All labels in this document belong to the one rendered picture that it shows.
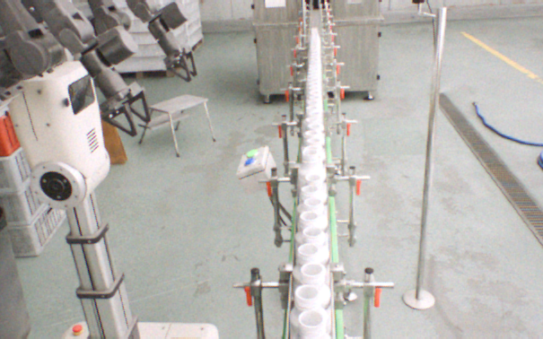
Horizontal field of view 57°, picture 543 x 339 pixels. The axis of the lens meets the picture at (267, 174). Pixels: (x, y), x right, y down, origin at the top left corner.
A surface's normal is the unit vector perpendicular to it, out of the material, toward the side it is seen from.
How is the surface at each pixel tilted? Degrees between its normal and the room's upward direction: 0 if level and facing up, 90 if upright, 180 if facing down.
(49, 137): 101
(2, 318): 94
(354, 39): 90
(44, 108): 90
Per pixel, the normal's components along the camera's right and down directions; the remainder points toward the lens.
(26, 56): -0.09, 0.43
